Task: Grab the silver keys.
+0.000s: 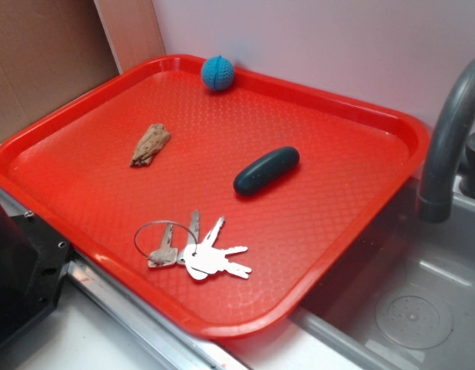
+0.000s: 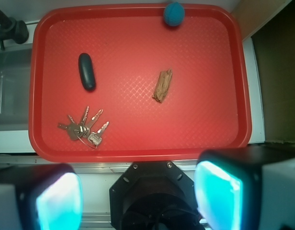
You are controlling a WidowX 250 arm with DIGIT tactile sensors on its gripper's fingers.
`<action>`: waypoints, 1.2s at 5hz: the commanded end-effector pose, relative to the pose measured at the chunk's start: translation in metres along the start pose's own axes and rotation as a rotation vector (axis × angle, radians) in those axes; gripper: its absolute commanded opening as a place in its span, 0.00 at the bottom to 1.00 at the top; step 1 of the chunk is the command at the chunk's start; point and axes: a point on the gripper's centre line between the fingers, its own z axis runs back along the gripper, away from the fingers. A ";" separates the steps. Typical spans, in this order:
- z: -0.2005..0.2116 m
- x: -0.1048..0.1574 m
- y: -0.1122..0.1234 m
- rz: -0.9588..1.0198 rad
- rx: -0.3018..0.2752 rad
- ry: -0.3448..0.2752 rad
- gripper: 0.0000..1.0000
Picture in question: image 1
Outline silver keys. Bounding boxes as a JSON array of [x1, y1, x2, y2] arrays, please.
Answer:
[[133, 210, 252, 281]]

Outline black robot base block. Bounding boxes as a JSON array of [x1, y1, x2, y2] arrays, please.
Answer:
[[0, 204, 72, 350]]

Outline red plastic tray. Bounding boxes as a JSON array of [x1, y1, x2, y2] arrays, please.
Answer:
[[0, 55, 429, 339]]

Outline dark teal oblong case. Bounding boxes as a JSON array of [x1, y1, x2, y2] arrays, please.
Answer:
[[233, 146, 300, 197]]

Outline brown wood piece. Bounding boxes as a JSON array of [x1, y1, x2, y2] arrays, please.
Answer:
[[130, 123, 171, 167]]

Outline blue textured ball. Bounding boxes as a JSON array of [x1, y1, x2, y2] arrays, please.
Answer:
[[200, 55, 234, 91]]

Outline grey sink basin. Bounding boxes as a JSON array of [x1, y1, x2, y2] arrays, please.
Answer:
[[291, 182, 475, 369]]

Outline grey sink faucet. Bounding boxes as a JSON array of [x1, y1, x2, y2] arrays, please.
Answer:
[[416, 59, 475, 223]]

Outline brown cardboard panel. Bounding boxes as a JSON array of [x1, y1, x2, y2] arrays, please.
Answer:
[[0, 1, 165, 143]]

